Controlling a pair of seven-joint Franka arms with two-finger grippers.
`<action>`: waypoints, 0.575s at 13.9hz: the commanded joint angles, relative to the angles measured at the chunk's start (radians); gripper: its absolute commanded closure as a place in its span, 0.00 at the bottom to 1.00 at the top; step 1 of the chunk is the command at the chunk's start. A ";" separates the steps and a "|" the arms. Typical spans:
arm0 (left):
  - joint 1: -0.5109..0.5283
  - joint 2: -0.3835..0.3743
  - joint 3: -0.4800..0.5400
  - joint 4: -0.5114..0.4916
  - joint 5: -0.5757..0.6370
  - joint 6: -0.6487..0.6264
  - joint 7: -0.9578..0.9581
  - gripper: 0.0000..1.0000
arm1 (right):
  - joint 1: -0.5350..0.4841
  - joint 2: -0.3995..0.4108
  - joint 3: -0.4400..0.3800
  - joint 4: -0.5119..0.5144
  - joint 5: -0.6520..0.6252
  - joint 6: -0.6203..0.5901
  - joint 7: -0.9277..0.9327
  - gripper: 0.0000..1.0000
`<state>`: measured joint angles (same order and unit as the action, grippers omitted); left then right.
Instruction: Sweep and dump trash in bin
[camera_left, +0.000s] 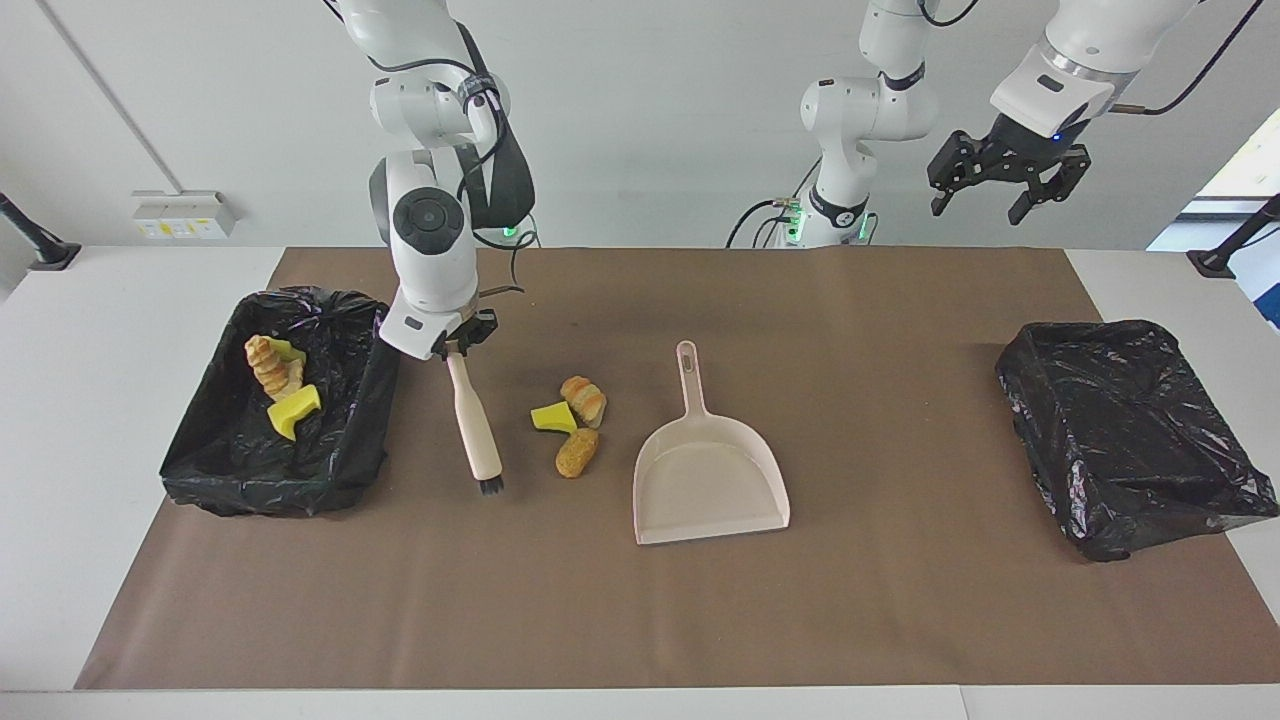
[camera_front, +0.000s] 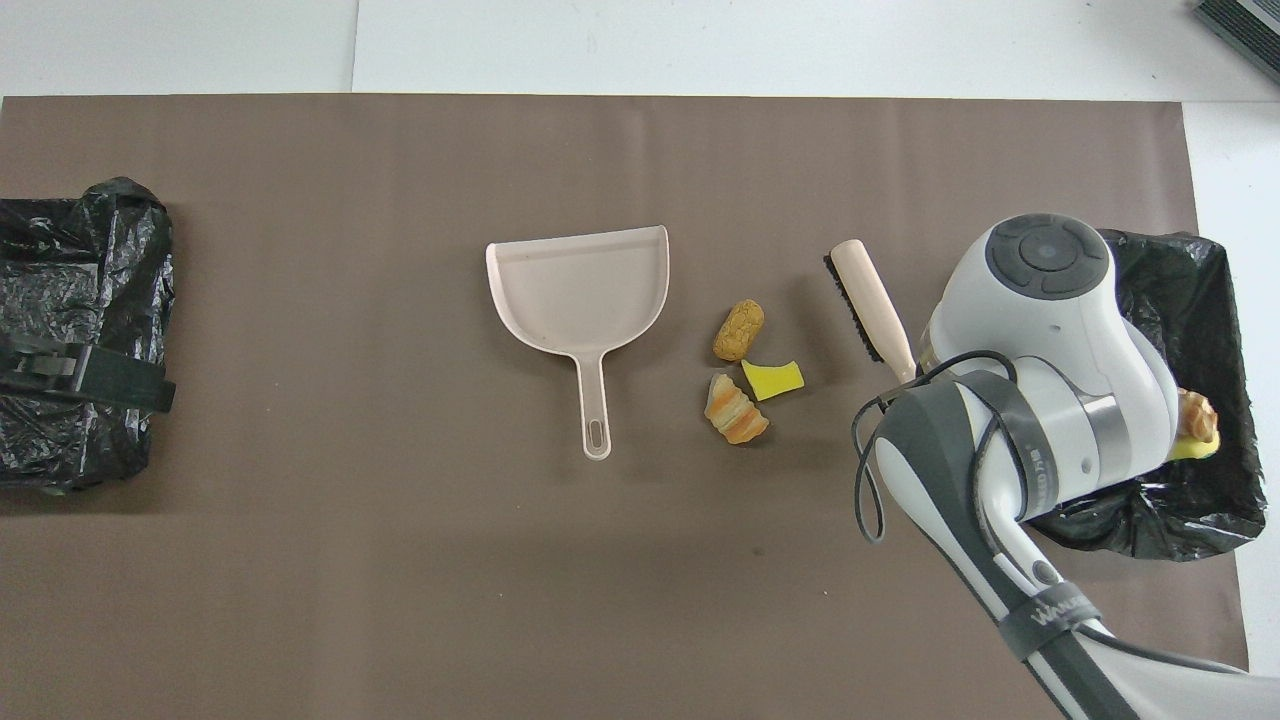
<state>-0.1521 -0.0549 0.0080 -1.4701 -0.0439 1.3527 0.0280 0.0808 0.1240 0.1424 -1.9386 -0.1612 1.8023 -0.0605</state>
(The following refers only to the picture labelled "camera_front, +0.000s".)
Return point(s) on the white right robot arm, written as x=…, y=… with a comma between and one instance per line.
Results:
x=1040, y=330

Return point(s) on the dark grey ribbed device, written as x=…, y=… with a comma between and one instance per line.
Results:
x=1245, y=30

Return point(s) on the small yellow sponge piece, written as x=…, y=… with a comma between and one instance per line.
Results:
x=773, y=379

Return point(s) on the yellow sponge green scourer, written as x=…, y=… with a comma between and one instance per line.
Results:
x=1195, y=447

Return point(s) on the pale pink plastic dustpan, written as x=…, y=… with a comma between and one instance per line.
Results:
x=580, y=290

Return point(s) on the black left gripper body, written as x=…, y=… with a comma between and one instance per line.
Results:
x=35, y=365

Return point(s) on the brown toy bread roll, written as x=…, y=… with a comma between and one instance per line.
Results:
x=739, y=330

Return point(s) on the bin lined black plastic bag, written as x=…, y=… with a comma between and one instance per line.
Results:
x=70, y=270
x=1210, y=300

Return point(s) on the orange striped toy croissant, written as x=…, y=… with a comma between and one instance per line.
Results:
x=1197, y=412

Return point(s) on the brown table mat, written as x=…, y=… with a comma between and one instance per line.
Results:
x=300, y=550

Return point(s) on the cut toy croissant piece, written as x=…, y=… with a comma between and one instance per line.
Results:
x=735, y=412

